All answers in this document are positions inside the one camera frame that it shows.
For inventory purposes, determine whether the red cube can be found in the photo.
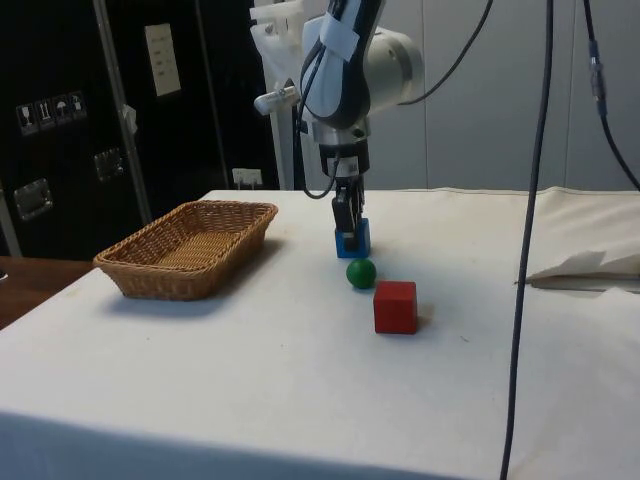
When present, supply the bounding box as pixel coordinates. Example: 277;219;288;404
373;280;419;336

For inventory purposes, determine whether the black cabinet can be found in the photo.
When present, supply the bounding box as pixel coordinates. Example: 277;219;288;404
0;0;281;261

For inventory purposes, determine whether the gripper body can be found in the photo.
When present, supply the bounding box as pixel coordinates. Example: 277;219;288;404
319;141;371;189

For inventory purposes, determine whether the wicker basket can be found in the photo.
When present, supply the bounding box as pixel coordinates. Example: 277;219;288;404
92;199;280;302

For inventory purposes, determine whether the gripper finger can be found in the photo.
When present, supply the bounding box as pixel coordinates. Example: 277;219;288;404
350;181;367;251
331;185;354;252

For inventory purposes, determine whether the green ball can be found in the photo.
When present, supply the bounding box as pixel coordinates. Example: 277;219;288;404
345;257;378;291

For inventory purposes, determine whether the black cable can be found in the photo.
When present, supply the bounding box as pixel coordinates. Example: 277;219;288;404
498;0;555;480
581;0;640;194
398;0;496;107
291;29;346;200

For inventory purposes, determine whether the blue cube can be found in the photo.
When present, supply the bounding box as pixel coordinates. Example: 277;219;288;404
335;217;373;260

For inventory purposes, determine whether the white stand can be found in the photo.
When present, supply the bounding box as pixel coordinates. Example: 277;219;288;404
248;0;307;192

